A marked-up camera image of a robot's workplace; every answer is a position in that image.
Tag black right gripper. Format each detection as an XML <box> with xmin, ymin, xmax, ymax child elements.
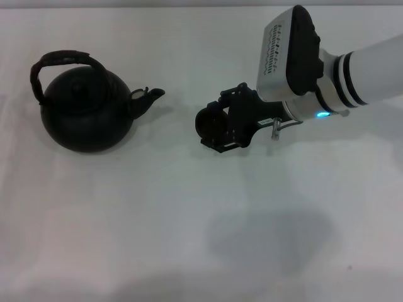
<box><xmin>200</xmin><ymin>82</ymin><xmax>296</xmax><ymax>154</ymax></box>

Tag small dark teacup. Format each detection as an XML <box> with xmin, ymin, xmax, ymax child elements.
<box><xmin>195</xmin><ymin>104</ymin><xmax>229</xmax><ymax>141</ymax></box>

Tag black round teapot with handle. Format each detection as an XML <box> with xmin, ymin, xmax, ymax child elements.
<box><xmin>30</xmin><ymin>49</ymin><xmax>166</xmax><ymax>154</ymax></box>

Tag right wrist cable with metal plug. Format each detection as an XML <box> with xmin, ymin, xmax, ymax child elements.
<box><xmin>270</xmin><ymin>116</ymin><xmax>304</xmax><ymax>142</ymax></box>

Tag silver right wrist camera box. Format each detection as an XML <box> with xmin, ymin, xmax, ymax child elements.
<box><xmin>256</xmin><ymin>4</ymin><xmax>326</xmax><ymax>104</ymax></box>

